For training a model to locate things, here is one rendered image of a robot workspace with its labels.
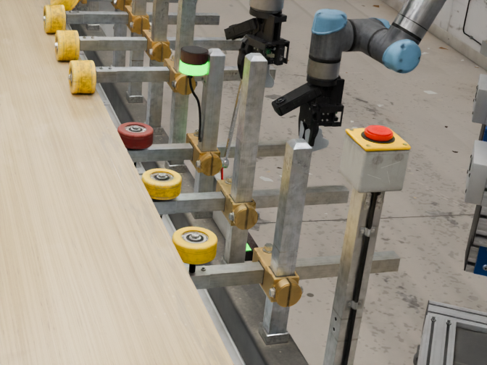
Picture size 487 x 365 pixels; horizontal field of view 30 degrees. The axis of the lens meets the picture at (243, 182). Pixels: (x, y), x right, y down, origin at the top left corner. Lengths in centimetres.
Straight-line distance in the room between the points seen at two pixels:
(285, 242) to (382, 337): 149
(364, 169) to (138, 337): 41
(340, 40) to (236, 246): 54
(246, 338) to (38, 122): 69
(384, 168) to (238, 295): 66
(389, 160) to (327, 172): 290
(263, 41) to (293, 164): 51
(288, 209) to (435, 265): 202
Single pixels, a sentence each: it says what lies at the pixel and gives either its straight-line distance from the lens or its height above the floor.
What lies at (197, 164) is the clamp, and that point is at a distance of 204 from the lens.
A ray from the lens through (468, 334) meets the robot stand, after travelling 280.
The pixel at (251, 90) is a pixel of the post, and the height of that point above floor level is 111.
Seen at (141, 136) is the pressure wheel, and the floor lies 90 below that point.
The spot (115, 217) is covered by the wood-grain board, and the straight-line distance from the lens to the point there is 167.
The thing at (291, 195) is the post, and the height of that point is 101.
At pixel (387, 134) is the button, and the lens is 127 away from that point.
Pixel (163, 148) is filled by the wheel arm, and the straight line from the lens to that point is 207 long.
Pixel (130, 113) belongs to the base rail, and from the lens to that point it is 270.
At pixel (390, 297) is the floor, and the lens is 329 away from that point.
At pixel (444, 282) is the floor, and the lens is 346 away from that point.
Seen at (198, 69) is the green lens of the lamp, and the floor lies 107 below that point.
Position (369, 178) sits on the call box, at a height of 117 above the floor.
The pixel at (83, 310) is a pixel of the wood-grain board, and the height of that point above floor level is 90.
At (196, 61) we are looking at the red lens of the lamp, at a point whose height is 109.
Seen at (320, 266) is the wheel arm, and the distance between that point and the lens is 172.
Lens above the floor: 169
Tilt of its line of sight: 25 degrees down
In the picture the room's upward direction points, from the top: 6 degrees clockwise
